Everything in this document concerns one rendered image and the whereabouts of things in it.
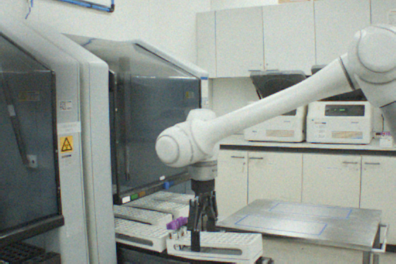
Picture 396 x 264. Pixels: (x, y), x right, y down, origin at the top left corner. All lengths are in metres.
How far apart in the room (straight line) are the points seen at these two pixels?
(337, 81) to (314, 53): 2.68
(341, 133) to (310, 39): 0.93
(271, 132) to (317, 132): 0.42
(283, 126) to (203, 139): 2.52
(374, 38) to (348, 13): 2.89
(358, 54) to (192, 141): 0.46
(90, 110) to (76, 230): 0.37
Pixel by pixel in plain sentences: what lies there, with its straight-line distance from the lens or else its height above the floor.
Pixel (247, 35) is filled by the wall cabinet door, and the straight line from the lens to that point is 3.96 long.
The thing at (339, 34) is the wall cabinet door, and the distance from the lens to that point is 3.73.
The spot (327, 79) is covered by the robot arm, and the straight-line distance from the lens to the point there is 1.08.
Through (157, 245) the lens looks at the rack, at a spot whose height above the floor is 0.84.
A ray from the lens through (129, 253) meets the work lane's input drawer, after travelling 1.40.
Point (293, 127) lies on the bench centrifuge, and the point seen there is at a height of 1.04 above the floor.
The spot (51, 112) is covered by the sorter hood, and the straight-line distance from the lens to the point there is 1.12.
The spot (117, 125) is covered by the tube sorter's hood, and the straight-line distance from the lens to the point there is 1.32.
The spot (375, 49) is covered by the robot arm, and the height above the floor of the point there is 1.42.
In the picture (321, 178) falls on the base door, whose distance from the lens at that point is 3.49.
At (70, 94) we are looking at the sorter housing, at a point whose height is 1.34.
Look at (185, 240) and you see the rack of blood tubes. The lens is 1.28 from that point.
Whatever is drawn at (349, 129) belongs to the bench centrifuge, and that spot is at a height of 1.03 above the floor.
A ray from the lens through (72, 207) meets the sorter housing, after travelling 1.22.
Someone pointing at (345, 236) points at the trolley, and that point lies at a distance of 1.49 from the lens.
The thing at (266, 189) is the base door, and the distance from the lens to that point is 3.65.
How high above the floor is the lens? 1.33
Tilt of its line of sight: 3 degrees down
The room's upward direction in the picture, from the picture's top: 1 degrees counter-clockwise
